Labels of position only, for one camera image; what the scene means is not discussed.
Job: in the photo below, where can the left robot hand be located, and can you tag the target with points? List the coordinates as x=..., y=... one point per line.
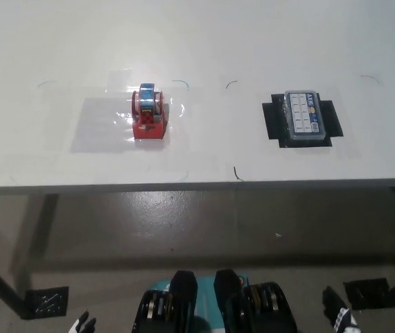
x=82, y=324

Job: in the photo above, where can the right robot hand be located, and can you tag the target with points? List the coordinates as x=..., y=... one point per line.
x=341, y=317

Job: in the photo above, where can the red tape dispenser with roll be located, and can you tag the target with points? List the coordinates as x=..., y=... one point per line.
x=148, y=130

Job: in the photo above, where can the black tape patch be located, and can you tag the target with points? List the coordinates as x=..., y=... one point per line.
x=273, y=118

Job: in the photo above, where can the black table leg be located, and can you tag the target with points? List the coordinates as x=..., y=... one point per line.
x=0, y=282

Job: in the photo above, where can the left black robot body block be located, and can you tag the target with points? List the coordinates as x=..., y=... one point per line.
x=183, y=305

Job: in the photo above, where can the black robot body block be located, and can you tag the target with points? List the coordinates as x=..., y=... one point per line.
x=230, y=305
x=183, y=305

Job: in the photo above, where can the right black robot body block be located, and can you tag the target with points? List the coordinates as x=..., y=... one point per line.
x=230, y=305

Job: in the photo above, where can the teal robot body plate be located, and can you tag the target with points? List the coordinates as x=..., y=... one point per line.
x=206, y=305

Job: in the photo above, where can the clear film sheet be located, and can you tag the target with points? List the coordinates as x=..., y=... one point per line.
x=97, y=125

